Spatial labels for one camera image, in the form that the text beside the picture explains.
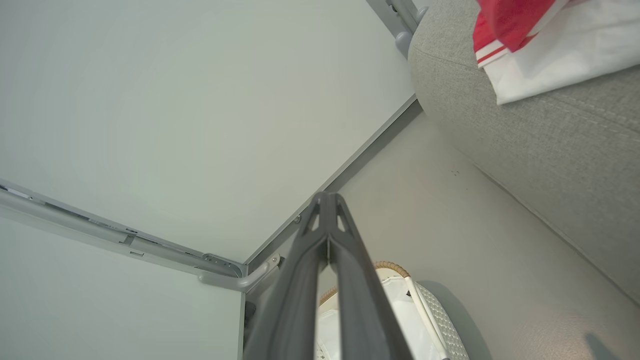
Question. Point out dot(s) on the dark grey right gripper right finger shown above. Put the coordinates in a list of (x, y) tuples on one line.
[(360, 300)]

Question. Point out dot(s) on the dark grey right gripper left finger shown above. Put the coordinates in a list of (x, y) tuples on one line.
[(290, 300)]

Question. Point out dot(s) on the red and white shirt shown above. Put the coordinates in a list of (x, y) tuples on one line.
[(560, 50)]

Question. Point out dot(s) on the grey fabric sofa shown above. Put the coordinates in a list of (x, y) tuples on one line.
[(525, 150)]

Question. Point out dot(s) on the white fabric basket liner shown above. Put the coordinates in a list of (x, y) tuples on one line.
[(405, 320)]

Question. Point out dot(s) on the long grey partition foot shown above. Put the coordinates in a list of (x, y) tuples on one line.
[(235, 282)]

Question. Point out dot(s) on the white wicker-rimmed laundry basket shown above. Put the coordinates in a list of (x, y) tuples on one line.
[(445, 325)]

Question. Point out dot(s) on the short grey rounded partition foot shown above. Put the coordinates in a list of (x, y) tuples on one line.
[(422, 13), (403, 44)]

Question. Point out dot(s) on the grey partition base rail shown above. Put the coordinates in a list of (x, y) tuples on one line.
[(345, 172)]

